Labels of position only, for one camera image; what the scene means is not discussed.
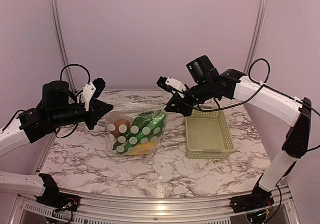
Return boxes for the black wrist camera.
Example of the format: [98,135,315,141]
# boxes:
[78,78,106,111]
[156,76,188,94]

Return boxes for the light green leafy vegetable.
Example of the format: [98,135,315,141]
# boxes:
[124,111,167,154]

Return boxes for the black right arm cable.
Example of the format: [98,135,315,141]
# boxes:
[172,58,320,152]

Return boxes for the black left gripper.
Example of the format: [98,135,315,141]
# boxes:
[49,100,112,130]

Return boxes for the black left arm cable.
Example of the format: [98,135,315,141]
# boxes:
[0,63,92,139]

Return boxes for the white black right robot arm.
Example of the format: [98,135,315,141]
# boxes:
[157,55,312,212]

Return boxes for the right aluminium corner post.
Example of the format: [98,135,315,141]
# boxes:
[244,0,268,74]

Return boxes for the brown potato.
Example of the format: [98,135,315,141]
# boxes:
[108,119,131,138]

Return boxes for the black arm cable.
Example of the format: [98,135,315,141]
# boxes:
[0,63,92,139]
[172,58,320,152]

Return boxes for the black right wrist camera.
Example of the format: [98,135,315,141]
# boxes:
[156,76,188,94]

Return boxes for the aluminium corner post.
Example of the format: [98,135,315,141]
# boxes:
[244,0,268,74]
[47,0,77,92]

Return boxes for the clear zip top bag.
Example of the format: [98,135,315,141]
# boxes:
[105,101,168,156]

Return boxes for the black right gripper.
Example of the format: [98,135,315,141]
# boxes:
[165,79,215,116]

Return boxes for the pale green perforated basket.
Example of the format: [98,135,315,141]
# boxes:
[185,110,235,160]

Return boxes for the left aluminium corner post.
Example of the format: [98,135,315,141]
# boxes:
[47,0,77,92]

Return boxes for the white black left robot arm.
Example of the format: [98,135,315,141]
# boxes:
[0,78,113,207]

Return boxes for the dark green cucumber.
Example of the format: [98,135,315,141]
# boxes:
[112,110,167,154]

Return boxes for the yellow lemon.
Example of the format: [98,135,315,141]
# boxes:
[131,142,156,155]

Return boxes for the aluminium front frame rail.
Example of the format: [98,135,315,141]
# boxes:
[0,185,300,223]

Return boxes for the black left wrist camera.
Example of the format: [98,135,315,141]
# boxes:
[78,78,106,111]

